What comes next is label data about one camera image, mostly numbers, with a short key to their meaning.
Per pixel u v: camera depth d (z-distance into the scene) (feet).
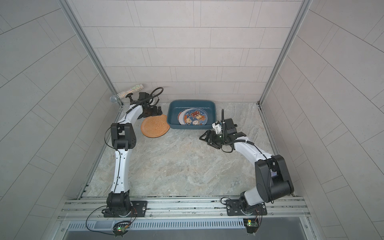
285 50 2.84
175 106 3.56
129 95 3.09
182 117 3.45
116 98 2.91
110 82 3.40
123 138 2.19
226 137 2.20
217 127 2.65
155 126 3.35
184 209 2.37
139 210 2.32
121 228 2.08
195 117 3.45
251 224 2.23
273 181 1.40
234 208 2.33
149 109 3.10
